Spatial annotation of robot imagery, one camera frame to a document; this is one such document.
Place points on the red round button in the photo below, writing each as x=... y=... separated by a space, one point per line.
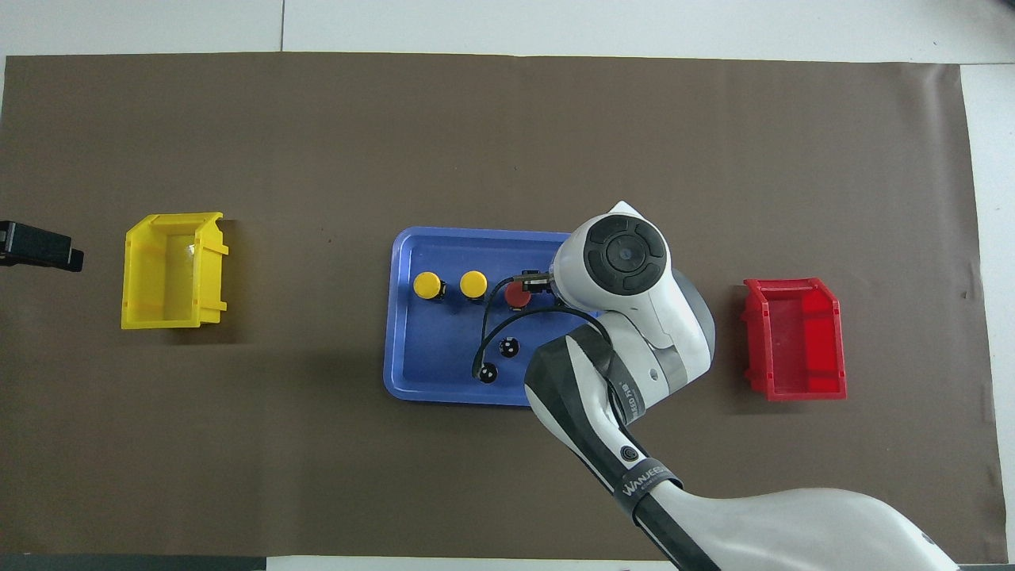
x=517 y=298

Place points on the blue plastic tray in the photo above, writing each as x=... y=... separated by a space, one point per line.
x=436 y=349

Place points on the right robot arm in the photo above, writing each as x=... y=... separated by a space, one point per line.
x=634 y=317

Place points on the black button base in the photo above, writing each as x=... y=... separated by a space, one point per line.
x=508 y=346
x=488 y=373

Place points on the yellow round button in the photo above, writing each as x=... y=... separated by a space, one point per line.
x=427 y=285
x=473 y=283

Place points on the yellow plastic bin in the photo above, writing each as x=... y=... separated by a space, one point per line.
x=170 y=277

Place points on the lower black button base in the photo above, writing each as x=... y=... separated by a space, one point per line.
x=488 y=373

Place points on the black stand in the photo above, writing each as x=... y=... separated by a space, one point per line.
x=36 y=244

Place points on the upper black button base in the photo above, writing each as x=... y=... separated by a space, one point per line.
x=508 y=346

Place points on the red plastic bin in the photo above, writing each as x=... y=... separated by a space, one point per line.
x=797 y=341

